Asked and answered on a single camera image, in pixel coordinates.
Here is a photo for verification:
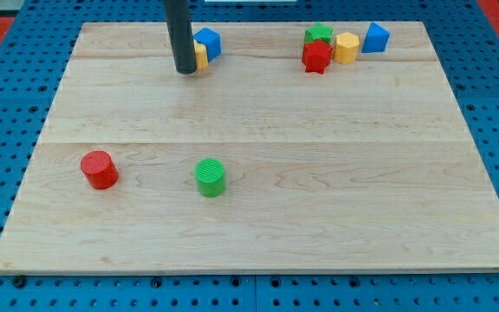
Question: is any black cylindrical robot arm rod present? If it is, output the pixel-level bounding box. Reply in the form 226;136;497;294
163;0;197;75

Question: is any green cylinder block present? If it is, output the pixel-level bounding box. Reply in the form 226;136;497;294
194;158;226;198

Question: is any yellow block behind rod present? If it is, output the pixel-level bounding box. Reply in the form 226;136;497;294
193;41;209;71

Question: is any light wooden board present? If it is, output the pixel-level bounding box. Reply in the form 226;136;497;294
0;22;499;276

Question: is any red star block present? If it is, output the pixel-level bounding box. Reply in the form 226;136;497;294
301;39;333;75

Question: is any blue cube block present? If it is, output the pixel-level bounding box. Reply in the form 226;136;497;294
193;28;222;62

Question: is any green star block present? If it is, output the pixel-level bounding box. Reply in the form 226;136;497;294
303;23;333;44

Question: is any yellow hexagon block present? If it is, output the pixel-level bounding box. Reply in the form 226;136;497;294
333;32;360;64

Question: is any red cylinder block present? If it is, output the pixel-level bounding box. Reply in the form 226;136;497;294
80;150;119;190

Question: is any blue triangular block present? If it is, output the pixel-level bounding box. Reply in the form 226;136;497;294
361;23;391;54

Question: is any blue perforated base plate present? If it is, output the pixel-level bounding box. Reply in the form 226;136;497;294
0;1;499;311

